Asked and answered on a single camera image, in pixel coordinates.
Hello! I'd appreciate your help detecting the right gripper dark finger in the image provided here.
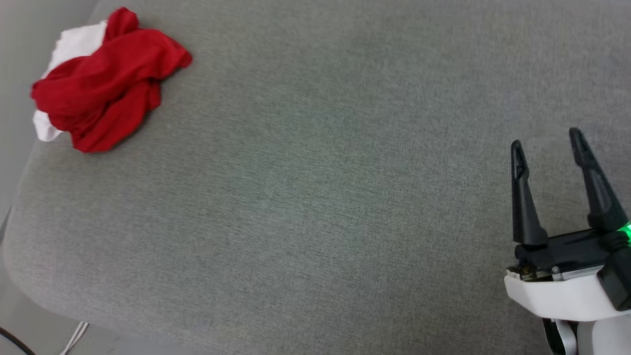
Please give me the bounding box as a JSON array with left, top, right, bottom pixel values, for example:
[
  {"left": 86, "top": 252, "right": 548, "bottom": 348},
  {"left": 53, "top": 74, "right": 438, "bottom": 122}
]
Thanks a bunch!
[
  {"left": 510, "top": 140, "right": 549, "bottom": 246},
  {"left": 568, "top": 127, "right": 630, "bottom": 232}
]

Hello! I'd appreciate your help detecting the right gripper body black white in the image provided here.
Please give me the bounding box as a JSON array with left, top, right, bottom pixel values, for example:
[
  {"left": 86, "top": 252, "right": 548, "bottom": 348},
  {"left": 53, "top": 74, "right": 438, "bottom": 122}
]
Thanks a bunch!
[{"left": 504, "top": 224, "right": 631, "bottom": 322}]

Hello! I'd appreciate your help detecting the red and white garment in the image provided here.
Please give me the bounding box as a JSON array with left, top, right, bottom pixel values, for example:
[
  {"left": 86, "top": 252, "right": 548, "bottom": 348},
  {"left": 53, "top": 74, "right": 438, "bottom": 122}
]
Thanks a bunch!
[{"left": 31, "top": 7, "right": 193, "bottom": 153}]

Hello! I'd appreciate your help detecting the grey fabric sofa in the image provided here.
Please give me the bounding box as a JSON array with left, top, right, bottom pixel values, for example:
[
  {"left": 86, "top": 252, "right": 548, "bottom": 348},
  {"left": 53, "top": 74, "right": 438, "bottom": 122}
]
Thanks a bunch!
[{"left": 0, "top": 0, "right": 631, "bottom": 355}]

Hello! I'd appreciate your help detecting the white floor cable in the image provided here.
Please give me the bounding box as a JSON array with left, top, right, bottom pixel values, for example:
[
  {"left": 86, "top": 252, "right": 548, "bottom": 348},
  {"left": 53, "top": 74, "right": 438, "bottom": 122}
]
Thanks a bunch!
[{"left": 59, "top": 321, "right": 90, "bottom": 355}]

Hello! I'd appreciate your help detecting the black floor cable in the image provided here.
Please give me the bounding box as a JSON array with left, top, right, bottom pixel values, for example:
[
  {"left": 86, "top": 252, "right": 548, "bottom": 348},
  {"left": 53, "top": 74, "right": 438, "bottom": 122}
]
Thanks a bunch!
[{"left": 0, "top": 326, "right": 36, "bottom": 355}]

